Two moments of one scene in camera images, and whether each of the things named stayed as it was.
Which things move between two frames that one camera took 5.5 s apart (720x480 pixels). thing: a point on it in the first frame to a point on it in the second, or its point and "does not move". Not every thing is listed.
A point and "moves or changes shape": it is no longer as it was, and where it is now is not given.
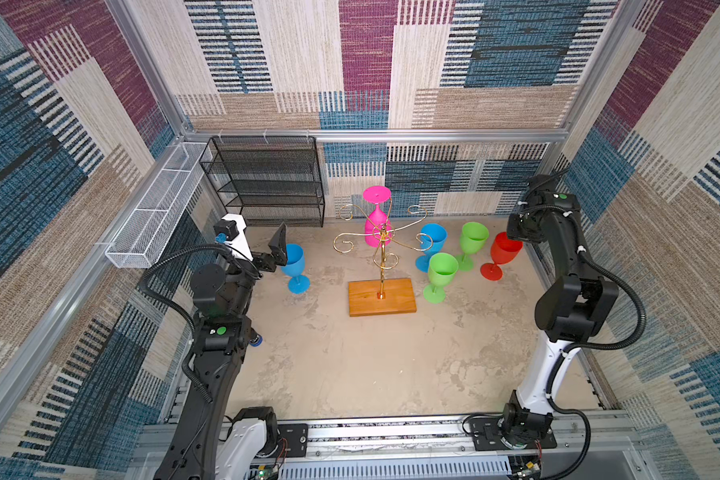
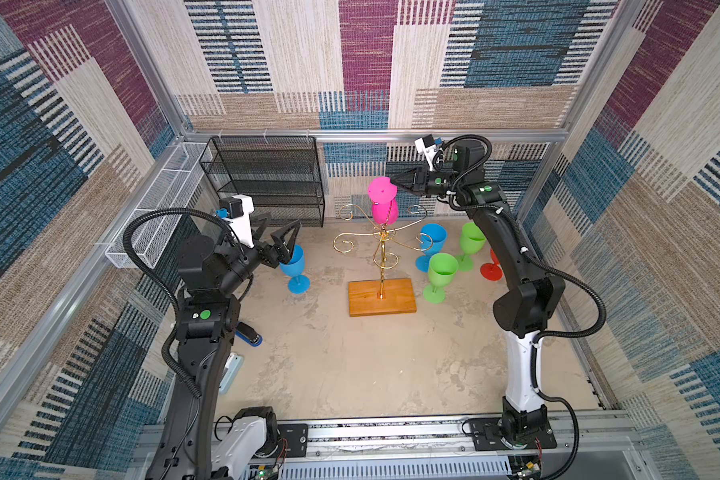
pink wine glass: (378, 229) moves or changes shape
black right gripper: (514, 232) to (420, 179)
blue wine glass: (433, 237) does not move
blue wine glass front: (299, 283) does not move
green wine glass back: (442, 270) does not move
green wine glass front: (473, 237) does not move
